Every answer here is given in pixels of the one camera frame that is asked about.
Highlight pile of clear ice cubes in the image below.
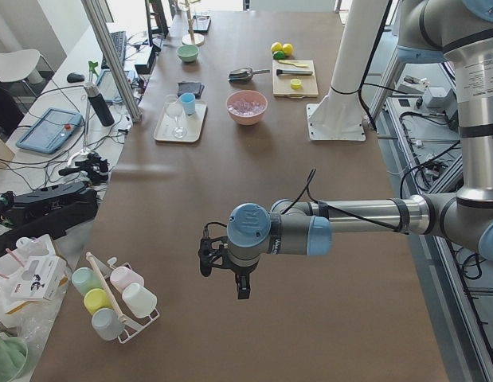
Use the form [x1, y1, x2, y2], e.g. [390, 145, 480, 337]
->
[227, 98, 266, 117]

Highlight mint green bowl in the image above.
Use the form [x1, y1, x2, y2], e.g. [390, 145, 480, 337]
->
[176, 45, 199, 63]

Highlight green lime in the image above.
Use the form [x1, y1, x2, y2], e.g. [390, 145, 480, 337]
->
[272, 50, 286, 60]

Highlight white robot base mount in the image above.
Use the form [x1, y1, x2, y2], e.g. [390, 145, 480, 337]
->
[307, 1, 392, 142]

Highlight bamboo cutting board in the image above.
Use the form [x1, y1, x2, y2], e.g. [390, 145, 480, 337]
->
[272, 60, 319, 98]

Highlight grey folded cloth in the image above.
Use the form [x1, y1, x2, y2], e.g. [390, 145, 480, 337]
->
[177, 81, 205, 99]

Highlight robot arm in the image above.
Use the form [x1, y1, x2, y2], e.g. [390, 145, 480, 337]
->
[198, 1, 493, 299]

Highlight yellow plastic knife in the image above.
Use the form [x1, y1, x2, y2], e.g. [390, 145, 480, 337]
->
[277, 60, 309, 68]

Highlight light blue cup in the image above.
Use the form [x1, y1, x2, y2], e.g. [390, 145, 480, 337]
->
[179, 92, 196, 115]

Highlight yellow lemon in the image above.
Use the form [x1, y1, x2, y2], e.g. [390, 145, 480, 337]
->
[282, 43, 294, 57]
[271, 41, 283, 53]

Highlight half lemon slice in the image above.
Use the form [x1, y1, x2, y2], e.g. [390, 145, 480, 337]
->
[290, 78, 302, 89]

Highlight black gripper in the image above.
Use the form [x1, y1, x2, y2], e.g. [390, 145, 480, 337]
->
[198, 236, 254, 299]

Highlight black keyboard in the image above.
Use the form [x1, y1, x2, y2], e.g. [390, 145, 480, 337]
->
[109, 31, 127, 66]

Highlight black computer mouse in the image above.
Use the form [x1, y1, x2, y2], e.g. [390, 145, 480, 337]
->
[66, 72, 85, 84]

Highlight black glass tray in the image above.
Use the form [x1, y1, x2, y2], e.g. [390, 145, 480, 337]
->
[192, 15, 211, 33]

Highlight clear wine glass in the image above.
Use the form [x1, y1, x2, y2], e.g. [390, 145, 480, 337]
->
[165, 94, 187, 139]

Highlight yellow lemon upper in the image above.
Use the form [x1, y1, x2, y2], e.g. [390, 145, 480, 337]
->
[271, 41, 283, 53]

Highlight white cup in rack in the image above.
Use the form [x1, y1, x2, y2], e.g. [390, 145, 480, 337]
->
[122, 283, 158, 318]

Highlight white cup rack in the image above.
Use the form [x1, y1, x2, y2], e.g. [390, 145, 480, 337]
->
[85, 251, 161, 345]

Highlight yellow lemon lower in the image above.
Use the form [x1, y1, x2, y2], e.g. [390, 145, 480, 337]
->
[282, 43, 294, 57]

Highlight black water bottle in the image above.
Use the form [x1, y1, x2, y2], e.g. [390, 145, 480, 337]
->
[84, 82, 115, 127]

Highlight blue teach pendant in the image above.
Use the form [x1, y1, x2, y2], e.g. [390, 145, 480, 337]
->
[16, 108, 83, 154]
[96, 69, 136, 105]

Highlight pink bowl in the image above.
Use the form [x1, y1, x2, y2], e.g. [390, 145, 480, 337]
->
[225, 90, 268, 126]

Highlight wooden mug tree stand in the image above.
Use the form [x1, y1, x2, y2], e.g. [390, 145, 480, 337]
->
[178, 0, 205, 46]

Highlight stainless steel ice scoop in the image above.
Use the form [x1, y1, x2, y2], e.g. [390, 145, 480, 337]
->
[228, 67, 271, 82]

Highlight cream serving tray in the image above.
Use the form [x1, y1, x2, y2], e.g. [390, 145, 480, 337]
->
[153, 99, 207, 143]

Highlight steel muddler black tip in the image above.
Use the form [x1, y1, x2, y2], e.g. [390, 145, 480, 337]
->
[276, 68, 313, 76]

